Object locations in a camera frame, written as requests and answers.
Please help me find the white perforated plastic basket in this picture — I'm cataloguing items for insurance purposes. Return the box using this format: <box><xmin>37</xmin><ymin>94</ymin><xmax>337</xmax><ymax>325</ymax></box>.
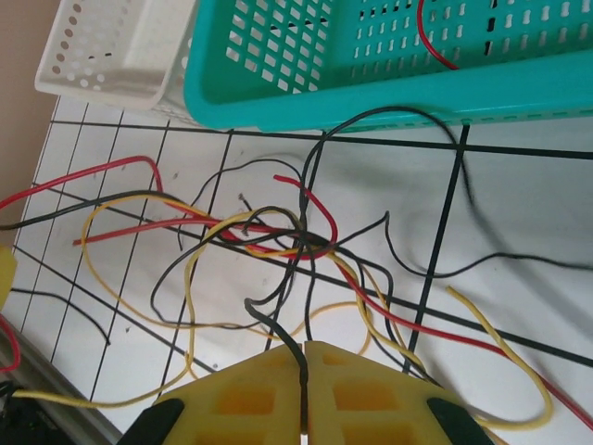
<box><xmin>34</xmin><ymin>0</ymin><xmax>198</xmax><ymax>126</ymax></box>

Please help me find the teal perforated plastic basket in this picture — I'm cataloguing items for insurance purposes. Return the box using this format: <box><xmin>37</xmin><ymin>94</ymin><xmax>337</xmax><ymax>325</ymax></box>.
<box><xmin>183</xmin><ymin>0</ymin><xmax>593</xmax><ymax>135</ymax></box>

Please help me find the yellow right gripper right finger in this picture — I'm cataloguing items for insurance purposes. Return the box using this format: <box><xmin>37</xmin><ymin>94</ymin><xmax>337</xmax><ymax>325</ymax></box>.
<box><xmin>304</xmin><ymin>340</ymin><xmax>464</xmax><ymax>445</ymax></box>

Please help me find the yellow wire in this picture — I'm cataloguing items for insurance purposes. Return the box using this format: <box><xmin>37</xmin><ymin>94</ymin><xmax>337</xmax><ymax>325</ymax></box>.
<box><xmin>444</xmin><ymin>285</ymin><xmax>555</xmax><ymax>430</ymax></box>
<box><xmin>81</xmin><ymin>194</ymin><xmax>374</xmax><ymax>353</ymax></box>
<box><xmin>11</xmin><ymin>210</ymin><xmax>300</xmax><ymax>409</ymax></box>

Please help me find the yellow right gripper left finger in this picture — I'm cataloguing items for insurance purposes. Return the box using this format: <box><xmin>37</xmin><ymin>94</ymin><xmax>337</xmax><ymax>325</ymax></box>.
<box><xmin>157</xmin><ymin>342</ymin><xmax>306</xmax><ymax>445</ymax></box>

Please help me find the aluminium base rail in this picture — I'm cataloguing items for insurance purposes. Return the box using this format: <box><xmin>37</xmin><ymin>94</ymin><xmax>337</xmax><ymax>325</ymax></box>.
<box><xmin>0</xmin><ymin>319</ymin><xmax>124</xmax><ymax>445</ymax></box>

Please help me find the red wire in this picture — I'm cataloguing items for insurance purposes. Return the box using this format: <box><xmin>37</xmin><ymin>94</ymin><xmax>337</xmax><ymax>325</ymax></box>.
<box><xmin>245</xmin><ymin>173</ymin><xmax>593</xmax><ymax>430</ymax></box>
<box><xmin>72</xmin><ymin>216</ymin><xmax>307</xmax><ymax>246</ymax></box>
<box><xmin>0</xmin><ymin>156</ymin><xmax>166</xmax><ymax>210</ymax></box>
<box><xmin>415</xmin><ymin>0</ymin><xmax>461</xmax><ymax>71</ymax></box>

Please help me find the black wire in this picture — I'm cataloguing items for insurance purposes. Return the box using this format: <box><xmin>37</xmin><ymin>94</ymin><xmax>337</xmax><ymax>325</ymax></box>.
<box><xmin>0</xmin><ymin>189</ymin><xmax>219</xmax><ymax>233</ymax></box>
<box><xmin>177</xmin><ymin>159</ymin><xmax>305</xmax><ymax>254</ymax></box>
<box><xmin>244</xmin><ymin>105</ymin><xmax>486</xmax><ymax>445</ymax></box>
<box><xmin>335</xmin><ymin>210</ymin><xmax>593</xmax><ymax>279</ymax></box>
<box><xmin>7</xmin><ymin>286</ymin><xmax>112</xmax><ymax>348</ymax></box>
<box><xmin>150</xmin><ymin>240</ymin><xmax>316</xmax><ymax>342</ymax></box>

